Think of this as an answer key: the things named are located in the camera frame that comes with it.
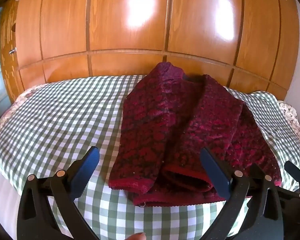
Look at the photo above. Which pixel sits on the wooden wardrobe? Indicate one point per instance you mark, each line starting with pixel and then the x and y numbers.
pixel 130 30

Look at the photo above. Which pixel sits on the metal wardrobe key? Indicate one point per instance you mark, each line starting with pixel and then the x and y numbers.
pixel 12 51

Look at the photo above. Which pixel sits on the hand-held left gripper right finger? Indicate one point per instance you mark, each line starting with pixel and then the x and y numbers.
pixel 216 175

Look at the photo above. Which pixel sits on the person's left hand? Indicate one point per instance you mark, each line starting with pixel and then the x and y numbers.
pixel 138 237

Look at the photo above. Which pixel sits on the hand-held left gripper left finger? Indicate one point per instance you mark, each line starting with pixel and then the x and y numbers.
pixel 86 170

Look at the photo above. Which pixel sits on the dark red knit sweater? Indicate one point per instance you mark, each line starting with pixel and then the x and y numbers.
pixel 177 117

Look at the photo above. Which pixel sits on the green checkered bed sheet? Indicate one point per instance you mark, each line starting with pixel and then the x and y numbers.
pixel 65 117

